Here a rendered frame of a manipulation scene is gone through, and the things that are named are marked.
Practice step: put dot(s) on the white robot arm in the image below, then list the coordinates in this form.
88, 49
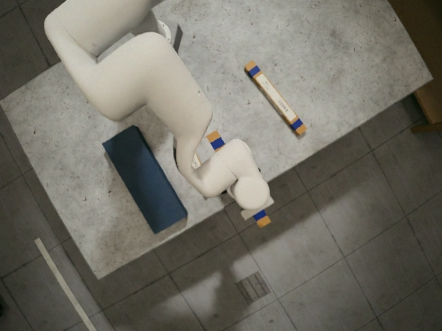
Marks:
146, 70

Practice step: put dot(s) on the dark blue rectangular slab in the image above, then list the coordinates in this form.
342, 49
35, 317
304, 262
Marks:
145, 179

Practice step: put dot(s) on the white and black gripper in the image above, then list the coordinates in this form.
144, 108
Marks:
228, 190

